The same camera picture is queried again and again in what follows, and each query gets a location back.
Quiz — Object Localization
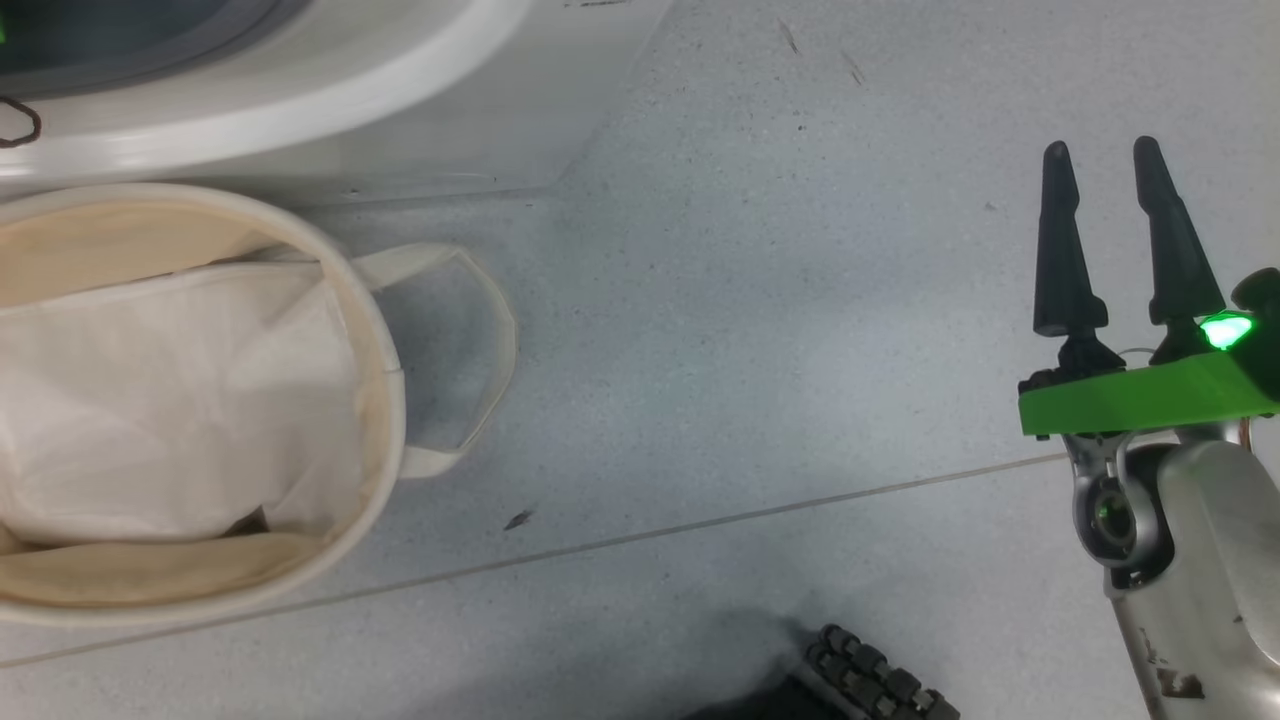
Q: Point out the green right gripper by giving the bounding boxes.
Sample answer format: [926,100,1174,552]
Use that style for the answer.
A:
[1018,135,1280,441]

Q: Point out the white basket liner cloth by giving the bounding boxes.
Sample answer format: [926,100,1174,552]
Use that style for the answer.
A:
[0,258,363,546]

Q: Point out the cream canvas laundry basket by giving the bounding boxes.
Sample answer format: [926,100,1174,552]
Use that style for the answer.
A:
[0,183,519,629]

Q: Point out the thin brown loop cord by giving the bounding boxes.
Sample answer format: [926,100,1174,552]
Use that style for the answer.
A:
[0,95,43,149]

